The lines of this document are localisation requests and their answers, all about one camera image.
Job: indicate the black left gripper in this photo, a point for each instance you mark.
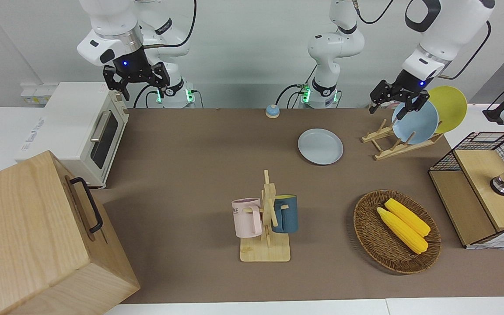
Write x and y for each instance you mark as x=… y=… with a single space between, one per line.
x=411 y=85

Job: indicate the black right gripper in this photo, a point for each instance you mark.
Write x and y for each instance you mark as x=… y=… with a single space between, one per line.
x=134 y=70

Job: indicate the gray plate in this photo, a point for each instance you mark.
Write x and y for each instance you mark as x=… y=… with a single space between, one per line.
x=320 y=146

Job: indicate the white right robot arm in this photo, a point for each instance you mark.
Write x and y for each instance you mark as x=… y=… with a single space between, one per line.
x=112 y=26

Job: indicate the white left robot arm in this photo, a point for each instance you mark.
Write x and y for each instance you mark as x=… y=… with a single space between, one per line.
x=449 y=26

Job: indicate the light blue plate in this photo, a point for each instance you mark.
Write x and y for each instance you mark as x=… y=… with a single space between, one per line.
x=420 y=124

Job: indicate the wooden plate rack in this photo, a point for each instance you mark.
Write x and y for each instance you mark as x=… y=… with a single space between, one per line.
x=387 y=151

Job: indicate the yellow plate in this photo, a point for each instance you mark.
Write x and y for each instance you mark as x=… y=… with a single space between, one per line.
x=453 y=105

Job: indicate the white toaster oven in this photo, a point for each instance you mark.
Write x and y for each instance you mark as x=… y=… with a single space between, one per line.
x=68 y=122

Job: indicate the yellow corn cob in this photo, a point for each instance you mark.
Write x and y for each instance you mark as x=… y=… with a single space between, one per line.
x=409 y=216
x=403 y=232

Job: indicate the brown table mat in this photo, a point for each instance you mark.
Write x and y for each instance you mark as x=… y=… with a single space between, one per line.
x=199 y=183

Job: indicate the blue service bell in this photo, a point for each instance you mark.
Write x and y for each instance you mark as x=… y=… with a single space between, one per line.
x=272 y=112

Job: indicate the brown wicker basket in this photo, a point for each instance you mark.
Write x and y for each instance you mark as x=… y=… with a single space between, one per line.
x=379 y=245

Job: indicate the dark blue mug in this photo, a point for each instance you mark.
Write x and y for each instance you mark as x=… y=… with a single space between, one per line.
x=289 y=216

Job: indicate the pink mug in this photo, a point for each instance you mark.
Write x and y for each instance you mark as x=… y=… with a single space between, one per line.
x=245 y=218

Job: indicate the wooden drawer box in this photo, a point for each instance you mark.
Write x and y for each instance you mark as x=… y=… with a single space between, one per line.
x=29 y=236

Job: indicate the wooden mug tree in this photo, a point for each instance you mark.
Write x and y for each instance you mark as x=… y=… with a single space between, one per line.
x=265 y=251

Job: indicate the white wall socket box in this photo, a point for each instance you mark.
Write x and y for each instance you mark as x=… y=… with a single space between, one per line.
x=37 y=94

